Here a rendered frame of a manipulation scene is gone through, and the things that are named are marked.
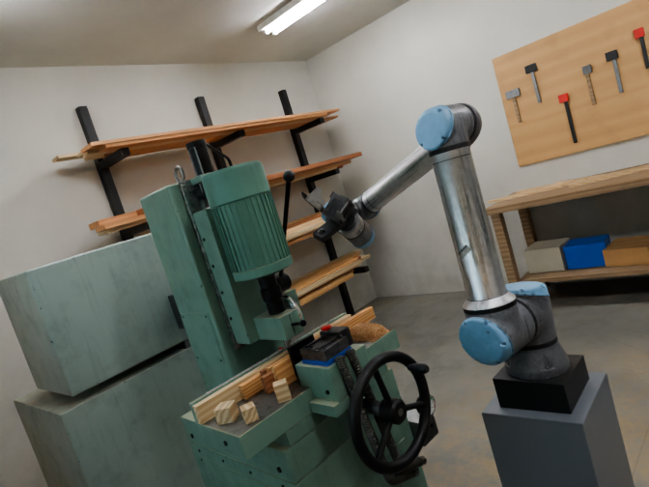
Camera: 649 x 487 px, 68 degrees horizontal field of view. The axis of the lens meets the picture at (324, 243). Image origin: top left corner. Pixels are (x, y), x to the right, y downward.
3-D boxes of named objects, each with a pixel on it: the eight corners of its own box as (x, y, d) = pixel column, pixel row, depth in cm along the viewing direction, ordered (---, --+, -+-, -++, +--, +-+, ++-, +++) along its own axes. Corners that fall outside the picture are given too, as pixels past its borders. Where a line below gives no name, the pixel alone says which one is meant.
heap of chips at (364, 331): (374, 341, 143) (370, 329, 142) (341, 340, 153) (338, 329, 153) (391, 329, 149) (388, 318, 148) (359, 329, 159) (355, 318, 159)
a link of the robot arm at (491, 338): (541, 348, 140) (477, 94, 135) (511, 373, 129) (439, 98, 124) (494, 345, 151) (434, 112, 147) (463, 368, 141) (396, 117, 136)
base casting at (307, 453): (294, 486, 117) (283, 452, 116) (187, 442, 160) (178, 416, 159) (401, 393, 147) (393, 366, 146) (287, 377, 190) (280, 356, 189)
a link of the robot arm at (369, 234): (347, 241, 181) (365, 255, 176) (333, 228, 171) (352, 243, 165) (363, 221, 181) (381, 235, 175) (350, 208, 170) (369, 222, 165)
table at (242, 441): (269, 472, 102) (261, 446, 102) (202, 444, 125) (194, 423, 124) (426, 347, 143) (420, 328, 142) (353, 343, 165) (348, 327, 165)
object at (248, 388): (246, 400, 129) (241, 386, 129) (242, 399, 130) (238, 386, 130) (376, 317, 166) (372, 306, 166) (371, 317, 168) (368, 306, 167)
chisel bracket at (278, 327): (288, 346, 135) (279, 318, 134) (260, 344, 146) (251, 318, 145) (307, 334, 140) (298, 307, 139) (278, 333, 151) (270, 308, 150)
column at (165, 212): (242, 409, 149) (165, 186, 141) (208, 400, 166) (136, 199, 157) (295, 375, 164) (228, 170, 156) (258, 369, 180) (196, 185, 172)
